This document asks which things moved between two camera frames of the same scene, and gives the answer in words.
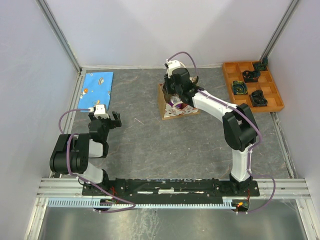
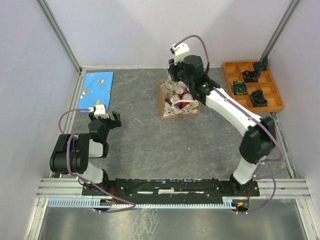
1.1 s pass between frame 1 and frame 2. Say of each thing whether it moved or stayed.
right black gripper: moved
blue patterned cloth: stayed
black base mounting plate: stayed
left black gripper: stayed
